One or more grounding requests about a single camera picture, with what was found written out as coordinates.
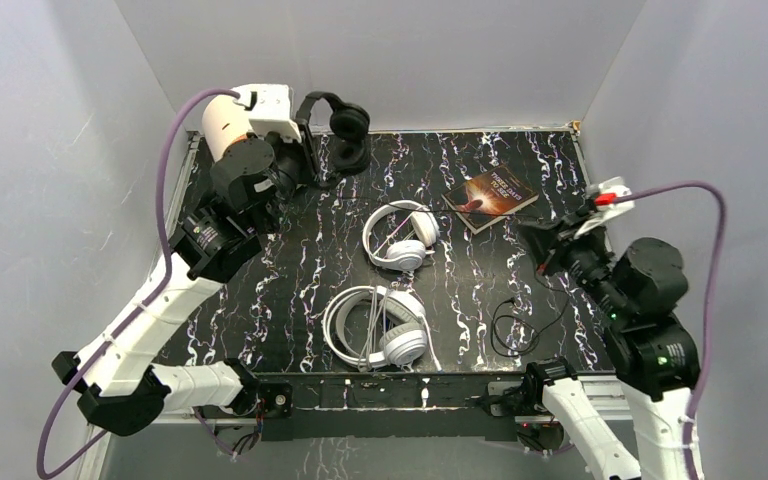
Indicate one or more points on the pastel mini drawer cabinet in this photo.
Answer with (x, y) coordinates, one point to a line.
(225, 121)

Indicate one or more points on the black wired headphones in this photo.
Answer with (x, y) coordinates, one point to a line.
(350, 123)

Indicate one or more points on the orange brown paperback book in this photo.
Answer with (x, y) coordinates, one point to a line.
(489, 197)

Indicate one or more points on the large white over-ear headphones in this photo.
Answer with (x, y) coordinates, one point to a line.
(397, 333)

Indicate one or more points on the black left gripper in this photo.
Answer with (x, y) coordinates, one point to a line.
(308, 157)

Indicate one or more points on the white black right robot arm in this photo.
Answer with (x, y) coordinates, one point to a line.
(655, 359)

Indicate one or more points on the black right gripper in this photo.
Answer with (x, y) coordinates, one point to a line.
(540, 240)

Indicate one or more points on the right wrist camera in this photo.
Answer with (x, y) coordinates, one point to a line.
(604, 203)

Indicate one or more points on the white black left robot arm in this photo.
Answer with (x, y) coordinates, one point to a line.
(121, 388)

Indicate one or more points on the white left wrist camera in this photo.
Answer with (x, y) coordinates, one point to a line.
(269, 109)

